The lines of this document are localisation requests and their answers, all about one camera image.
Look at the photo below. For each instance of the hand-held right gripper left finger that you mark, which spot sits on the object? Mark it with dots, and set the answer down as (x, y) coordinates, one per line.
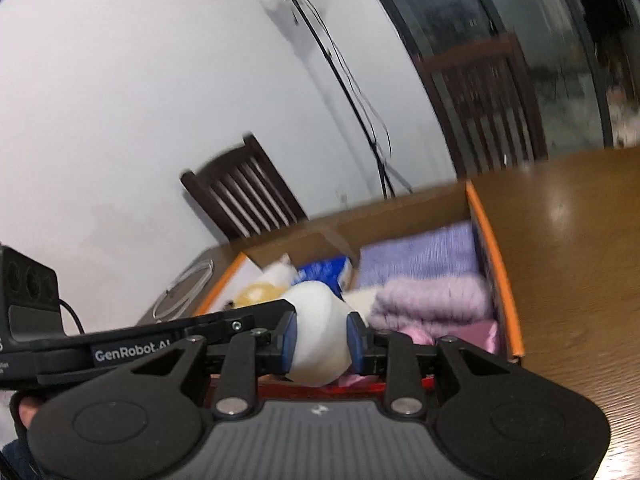
(289, 345)

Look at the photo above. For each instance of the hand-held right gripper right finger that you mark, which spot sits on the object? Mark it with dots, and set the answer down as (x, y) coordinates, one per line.
(356, 342)

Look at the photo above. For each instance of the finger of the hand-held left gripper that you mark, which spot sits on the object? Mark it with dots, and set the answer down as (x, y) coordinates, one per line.
(240, 317)

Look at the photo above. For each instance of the yellow and white cat plush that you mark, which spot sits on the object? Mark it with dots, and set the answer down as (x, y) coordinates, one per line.
(257, 295)

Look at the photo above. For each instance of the white round plush toy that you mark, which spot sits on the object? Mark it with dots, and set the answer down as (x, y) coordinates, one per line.
(320, 335)

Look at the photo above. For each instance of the blue milk carton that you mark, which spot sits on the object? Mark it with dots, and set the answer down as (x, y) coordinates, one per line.
(322, 272)

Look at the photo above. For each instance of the lavender fluffy towel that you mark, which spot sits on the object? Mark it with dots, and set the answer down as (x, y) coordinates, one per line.
(435, 305)

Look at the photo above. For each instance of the red cardboard box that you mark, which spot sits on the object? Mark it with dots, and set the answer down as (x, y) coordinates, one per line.
(495, 270)

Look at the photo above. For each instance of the person's left hand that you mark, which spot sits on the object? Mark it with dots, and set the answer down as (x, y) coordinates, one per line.
(27, 412)

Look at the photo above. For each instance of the dark wooden slatted chair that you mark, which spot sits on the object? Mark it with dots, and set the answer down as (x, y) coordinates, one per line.
(245, 190)
(480, 105)

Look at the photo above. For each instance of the studio light on stand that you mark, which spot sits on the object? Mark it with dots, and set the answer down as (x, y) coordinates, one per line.
(340, 70)

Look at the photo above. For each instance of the sliding glass door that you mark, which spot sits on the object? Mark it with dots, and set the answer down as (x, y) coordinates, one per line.
(500, 5)

